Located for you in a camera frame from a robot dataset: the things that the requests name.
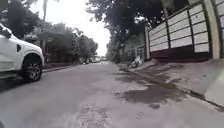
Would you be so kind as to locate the pile of pale bags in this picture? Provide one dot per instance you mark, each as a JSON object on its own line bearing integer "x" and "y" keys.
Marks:
{"x": 136, "y": 62}

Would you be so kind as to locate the grey asphalt road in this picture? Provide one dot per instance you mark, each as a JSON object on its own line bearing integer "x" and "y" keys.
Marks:
{"x": 83, "y": 100}

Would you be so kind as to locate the large dark trees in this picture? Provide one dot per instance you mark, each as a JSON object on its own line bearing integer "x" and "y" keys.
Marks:
{"x": 126, "y": 16}

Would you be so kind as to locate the white slatted fence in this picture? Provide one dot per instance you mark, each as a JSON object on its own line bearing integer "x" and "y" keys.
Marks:
{"x": 180, "y": 30}

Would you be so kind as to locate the grey concrete pavement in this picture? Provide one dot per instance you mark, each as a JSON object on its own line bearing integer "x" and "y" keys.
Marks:
{"x": 193, "y": 76}

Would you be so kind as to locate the white car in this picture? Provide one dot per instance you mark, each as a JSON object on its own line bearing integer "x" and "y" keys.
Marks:
{"x": 16, "y": 56}

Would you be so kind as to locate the grey wall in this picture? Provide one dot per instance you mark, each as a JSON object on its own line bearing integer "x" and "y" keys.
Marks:
{"x": 135, "y": 43}

